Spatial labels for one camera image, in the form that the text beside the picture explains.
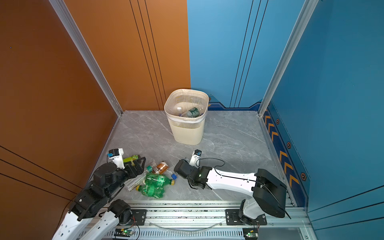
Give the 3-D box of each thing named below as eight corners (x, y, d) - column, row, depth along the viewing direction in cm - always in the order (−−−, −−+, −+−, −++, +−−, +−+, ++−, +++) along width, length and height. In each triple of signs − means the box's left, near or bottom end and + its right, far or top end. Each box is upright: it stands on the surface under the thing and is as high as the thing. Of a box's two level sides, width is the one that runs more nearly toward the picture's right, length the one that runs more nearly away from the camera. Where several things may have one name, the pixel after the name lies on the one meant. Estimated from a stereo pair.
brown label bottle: (154, 173, 89) (152, 170, 85) (164, 164, 93) (163, 160, 90) (158, 178, 87) (157, 175, 84) (169, 168, 91) (168, 165, 88)
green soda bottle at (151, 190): (136, 194, 82) (133, 191, 78) (140, 185, 86) (137, 181, 81) (162, 200, 81) (160, 197, 76) (165, 190, 84) (163, 187, 80)
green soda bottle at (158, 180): (148, 188, 84) (144, 183, 78) (150, 177, 88) (146, 172, 82) (173, 188, 84) (172, 183, 78) (175, 177, 88) (173, 172, 82)
